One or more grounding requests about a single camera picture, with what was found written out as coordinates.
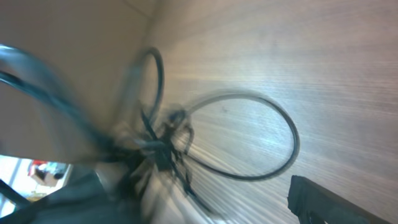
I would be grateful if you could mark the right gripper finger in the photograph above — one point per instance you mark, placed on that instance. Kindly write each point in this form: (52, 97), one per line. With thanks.
(313, 204)

